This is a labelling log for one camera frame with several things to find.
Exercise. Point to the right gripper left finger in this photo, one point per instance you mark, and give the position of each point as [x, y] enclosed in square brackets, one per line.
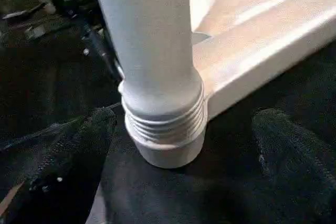
[60, 171]

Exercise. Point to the white plastic table leg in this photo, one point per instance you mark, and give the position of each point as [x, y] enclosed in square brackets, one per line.
[152, 40]

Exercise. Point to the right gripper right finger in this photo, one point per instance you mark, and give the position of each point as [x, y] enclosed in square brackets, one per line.
[299, 166]

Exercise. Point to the black work mat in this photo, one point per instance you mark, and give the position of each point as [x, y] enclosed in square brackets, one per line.
[58, 77]

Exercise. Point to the white plastic table top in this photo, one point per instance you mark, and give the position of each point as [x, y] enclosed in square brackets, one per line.
[262, 40]

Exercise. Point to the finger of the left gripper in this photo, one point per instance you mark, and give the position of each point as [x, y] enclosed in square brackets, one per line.
[102, 53]

